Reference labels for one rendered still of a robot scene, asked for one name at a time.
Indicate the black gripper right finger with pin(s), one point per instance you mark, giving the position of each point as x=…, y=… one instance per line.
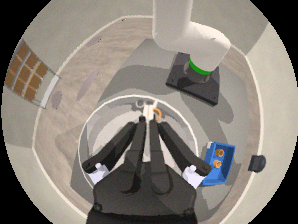
x=193, y=168

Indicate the blue crate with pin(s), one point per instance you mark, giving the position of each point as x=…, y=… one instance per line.
x=218, y=175

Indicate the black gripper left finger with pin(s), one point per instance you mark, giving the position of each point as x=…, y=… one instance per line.
x=99, y=166

